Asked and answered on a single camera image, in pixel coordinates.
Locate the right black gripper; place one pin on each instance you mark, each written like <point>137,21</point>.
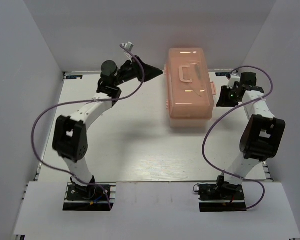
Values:
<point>223,101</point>

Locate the pink plastic toolbox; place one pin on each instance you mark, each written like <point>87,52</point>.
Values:
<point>188,110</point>

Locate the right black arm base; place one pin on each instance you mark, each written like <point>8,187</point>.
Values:
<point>220,196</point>

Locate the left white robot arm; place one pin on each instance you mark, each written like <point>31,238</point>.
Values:
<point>70,138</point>

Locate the left blue table label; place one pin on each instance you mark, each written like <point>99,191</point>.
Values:
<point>74,77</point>

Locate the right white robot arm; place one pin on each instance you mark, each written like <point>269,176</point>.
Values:
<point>263,134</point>

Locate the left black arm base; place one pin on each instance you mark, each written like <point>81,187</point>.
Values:
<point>89,198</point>

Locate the black precision screwdriver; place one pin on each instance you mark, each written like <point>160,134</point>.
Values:
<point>198,71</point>

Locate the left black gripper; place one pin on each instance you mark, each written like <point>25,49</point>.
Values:
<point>150,72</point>

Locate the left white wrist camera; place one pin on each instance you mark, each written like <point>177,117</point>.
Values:
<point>127,49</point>

